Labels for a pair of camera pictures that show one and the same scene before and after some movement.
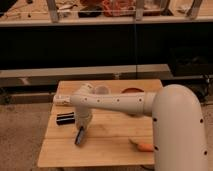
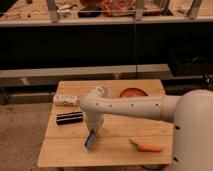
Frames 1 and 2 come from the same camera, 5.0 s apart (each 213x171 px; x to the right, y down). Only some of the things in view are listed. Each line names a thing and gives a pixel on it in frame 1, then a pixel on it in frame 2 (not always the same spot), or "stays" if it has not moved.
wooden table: [108, 141] stays
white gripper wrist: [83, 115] → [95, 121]
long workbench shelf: [34, 77] stays
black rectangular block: [65, 118] stays
